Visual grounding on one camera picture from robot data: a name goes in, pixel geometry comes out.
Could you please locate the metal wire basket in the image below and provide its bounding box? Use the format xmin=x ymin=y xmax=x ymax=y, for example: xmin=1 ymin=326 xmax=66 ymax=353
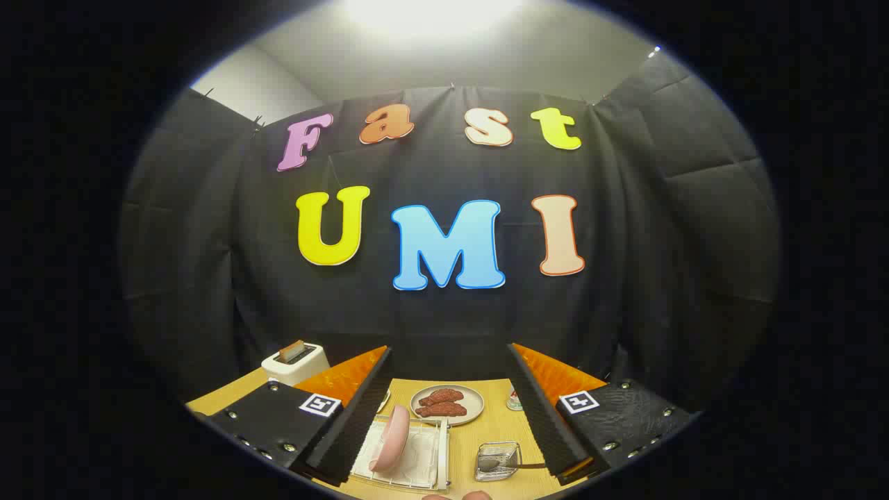
xmin=475 ymin=442 xmax=522 ymax=482

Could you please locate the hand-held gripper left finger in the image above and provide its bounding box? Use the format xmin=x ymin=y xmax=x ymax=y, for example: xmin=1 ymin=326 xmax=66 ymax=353
xmin=207 ymin=345 xmax=394 ymax=487

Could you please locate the ceiling light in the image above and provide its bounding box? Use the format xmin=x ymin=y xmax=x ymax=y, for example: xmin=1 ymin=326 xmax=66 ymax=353
xmin=340 ymin=0 xmax=522 ymax=35

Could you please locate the white toaster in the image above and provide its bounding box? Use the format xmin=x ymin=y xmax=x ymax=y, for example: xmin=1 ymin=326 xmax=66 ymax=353
xmin=261 ymin=342 xmax=331 ymax=387

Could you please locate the white wire dish rack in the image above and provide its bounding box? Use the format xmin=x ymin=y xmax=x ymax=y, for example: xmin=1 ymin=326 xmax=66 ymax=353
xmin=349 ymin=415 xmax=451 ymax=492

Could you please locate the wooden handled metal spoon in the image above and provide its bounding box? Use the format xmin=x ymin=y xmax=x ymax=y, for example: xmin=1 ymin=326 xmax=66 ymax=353
xmin=479 ymin=455 xmax=549 ymax=474

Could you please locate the beige plate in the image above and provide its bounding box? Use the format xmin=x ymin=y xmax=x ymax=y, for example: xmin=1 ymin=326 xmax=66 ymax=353
xmin=410 ymin=385 xmax=485 ymax=426

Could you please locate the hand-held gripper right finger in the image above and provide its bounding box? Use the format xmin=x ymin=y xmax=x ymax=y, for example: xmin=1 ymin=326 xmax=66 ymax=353
xmin=507 ymin=342 xmax=699 ymax=487

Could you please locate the pink plate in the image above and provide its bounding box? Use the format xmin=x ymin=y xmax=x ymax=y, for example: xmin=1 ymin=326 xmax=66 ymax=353
xmin=368 ymin=405 xmax=410 ymax=473

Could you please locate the black backdrop cloth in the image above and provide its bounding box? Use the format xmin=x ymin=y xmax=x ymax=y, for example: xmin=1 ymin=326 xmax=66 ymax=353
xmin=118 ymin=49 xmax=782 ymax=417

